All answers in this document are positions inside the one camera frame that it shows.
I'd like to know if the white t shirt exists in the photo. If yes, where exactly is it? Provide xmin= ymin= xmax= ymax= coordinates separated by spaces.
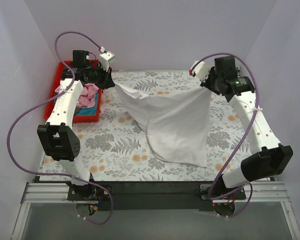
xmin=115 ymin=83 xmax=212 ymax=168

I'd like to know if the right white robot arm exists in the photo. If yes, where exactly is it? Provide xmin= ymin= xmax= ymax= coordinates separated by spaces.
xmin=200 ymin=53 xmax=293 ymax=200

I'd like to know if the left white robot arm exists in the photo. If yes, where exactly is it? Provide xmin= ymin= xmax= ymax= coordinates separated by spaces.
xmin=37 ymin=49 xmax=115 ymax=200

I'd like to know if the pink t shirt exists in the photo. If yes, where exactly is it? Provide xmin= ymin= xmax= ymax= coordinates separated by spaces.
xmin=55 ymin=83 xmax=101 ymax=110

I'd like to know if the teal t shirt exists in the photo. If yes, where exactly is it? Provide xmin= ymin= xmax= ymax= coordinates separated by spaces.
xmin=74 ymin=93 xmax=100 ymax=117

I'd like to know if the red plastic bin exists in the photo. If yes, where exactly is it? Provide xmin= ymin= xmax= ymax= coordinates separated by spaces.
xmin=43 ymin=62 xmax=103 ymax=124

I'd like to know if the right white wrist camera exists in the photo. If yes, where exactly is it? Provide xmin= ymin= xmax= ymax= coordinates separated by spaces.
xmin=188 ymin=60 xmax=212 ymax=83

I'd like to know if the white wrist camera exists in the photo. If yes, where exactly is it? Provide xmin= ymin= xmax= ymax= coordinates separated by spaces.
xmin=98 ymin=51 xmax=115 ymax=72
xmin=188 ymin=60 xmax=212 ymax=83

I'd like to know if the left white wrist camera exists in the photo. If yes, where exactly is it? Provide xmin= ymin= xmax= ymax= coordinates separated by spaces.
xmin=98 ymin=51 xmax=115 ymax=72

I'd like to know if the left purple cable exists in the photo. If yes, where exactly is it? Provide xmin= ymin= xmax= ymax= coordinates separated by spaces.
xmin=6 ymin=31 xmax=115 ymax=225

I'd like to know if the purple cable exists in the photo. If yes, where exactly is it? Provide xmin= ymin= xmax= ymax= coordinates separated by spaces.
xmin=189 ymin=52 xmax=263 ymax=219
xmin=6 ymin=31 xmax=115 ymax=225

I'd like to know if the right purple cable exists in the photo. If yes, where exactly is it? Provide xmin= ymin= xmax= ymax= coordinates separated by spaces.
xmin=189 ymin=52 xmax=263 ymax=219

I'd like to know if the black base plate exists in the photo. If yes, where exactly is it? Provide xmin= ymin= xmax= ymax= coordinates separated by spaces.
xmin=67 ymin=180 xmax=248 ymax=212

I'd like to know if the aluminium rail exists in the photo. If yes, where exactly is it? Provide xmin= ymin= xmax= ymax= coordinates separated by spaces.
xmin=22 ymin=181 xmax=290 ymax=203

